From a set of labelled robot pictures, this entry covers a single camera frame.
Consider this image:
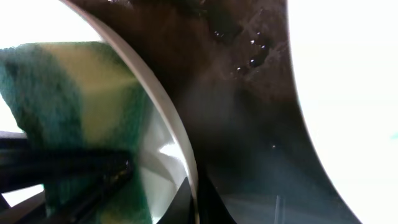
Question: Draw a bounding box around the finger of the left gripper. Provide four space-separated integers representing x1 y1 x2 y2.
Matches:
1 131 134 223

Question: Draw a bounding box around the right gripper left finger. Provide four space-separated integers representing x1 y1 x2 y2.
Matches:
157 178 195 224

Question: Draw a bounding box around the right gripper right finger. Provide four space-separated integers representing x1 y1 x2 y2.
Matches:
197 174 236 224

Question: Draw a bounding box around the white plate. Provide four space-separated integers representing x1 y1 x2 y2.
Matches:
1 1 199 223
288 0 397 223

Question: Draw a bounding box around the green yellow sponge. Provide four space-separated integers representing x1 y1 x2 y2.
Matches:
1 42 152 223

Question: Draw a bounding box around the large dark serving tray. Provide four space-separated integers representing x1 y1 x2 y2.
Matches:
75 0 358 223

